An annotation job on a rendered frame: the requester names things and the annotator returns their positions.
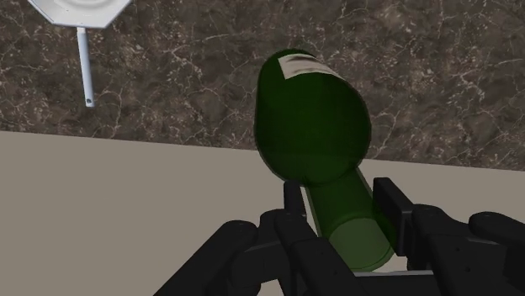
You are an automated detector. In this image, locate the white octagonal plate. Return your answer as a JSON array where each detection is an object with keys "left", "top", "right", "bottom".
[{"left": 26, "top": 0, "right": 133, "bottom": 29}]

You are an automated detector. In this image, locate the green glass bottle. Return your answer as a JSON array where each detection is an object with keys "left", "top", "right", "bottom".
[{"left": 253, "top": 48, "right": 398, "bottom": 272}]

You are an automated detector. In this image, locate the white utensil handle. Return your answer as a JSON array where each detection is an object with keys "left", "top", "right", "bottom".
[{"left": 76, "top": 26, "right": 96, "bottom": 108}]

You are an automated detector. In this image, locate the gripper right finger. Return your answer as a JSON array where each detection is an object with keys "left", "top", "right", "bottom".
[{"left": 371, "top": 177, "right": 525, "bottom": 296}]

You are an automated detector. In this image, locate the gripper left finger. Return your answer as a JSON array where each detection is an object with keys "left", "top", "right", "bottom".
[{"left": 153, "top": 179, "right": 366, "bottom": 296}]

